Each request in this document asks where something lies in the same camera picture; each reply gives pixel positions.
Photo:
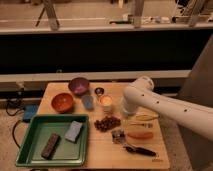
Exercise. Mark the yellow banana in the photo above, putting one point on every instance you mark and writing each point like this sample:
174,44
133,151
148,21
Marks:
145,117

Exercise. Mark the purple bowl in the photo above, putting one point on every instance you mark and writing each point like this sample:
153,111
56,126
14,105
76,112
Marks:
79,86

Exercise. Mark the dark brown sponge block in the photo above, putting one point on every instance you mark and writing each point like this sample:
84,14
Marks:
50,146

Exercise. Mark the white cup orange inside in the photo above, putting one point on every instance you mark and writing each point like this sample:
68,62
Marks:
106,103

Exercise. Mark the green plastic tray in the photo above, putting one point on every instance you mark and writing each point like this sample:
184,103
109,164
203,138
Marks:
67,153

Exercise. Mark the small metal cup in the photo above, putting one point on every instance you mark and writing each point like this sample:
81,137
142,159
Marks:
99,91

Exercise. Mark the small fork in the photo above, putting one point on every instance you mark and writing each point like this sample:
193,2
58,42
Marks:
146,124

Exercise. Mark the blue box on floor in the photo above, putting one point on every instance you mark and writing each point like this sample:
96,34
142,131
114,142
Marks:
29,112

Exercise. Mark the grey blue sponge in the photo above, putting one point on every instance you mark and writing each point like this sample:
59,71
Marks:
73,131

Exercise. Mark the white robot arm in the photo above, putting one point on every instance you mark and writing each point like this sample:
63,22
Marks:
195,117

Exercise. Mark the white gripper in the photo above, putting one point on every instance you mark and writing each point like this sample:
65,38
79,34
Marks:
126,122

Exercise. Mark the orange carrot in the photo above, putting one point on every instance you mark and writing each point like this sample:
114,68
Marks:
141,135

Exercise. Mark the orange bowl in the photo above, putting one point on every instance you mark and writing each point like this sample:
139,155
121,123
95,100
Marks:
62,102

